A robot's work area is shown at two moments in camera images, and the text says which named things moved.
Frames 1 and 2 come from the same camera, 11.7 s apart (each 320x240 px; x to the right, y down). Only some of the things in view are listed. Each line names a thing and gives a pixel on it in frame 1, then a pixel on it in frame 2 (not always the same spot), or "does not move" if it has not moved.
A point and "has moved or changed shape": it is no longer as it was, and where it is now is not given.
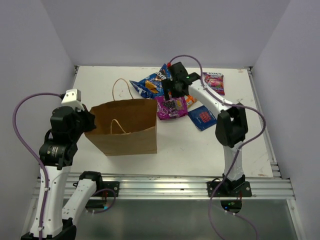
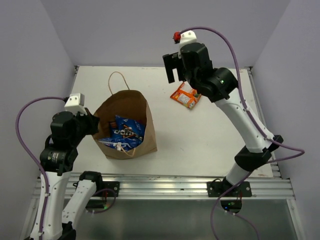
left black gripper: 89,117 does not move
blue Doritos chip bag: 150,86 -> 127,134
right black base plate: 243,190 does not move
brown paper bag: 125,127 has moved or changed shape
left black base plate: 112,185 does not move
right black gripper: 167,84 -> 172,61
